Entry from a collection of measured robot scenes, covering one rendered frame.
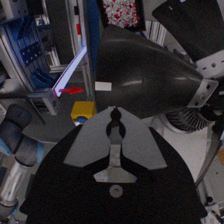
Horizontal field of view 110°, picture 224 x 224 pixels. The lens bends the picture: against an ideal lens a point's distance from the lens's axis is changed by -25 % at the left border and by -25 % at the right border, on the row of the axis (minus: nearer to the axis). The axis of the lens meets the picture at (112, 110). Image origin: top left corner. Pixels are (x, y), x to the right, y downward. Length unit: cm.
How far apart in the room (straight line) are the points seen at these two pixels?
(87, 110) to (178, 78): 38
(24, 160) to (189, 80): 70
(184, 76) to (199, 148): 46
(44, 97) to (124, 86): 47
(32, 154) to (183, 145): 73
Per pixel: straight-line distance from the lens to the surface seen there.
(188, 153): 60
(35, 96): 65
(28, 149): 62
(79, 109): 50
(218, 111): 35
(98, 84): 21
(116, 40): 21
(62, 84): 27
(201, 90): 30
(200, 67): 39
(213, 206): 84
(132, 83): 21
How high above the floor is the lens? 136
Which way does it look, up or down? 42 degrees down
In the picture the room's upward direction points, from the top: 180 degrees counter-clockwise
